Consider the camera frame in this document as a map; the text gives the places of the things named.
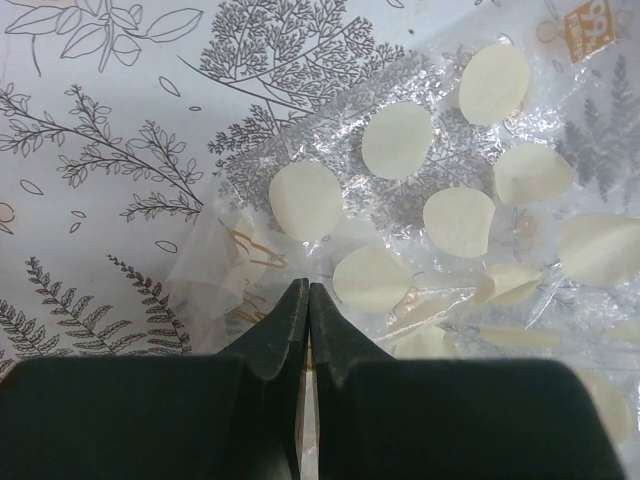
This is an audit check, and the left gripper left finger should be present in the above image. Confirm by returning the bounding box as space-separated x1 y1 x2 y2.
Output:
1 279 309 479

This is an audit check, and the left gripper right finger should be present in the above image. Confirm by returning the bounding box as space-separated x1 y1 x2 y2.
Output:
309 283 624 479

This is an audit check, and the clear polka dot zip bag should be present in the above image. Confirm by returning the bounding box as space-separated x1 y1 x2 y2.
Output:
170 1 639 448

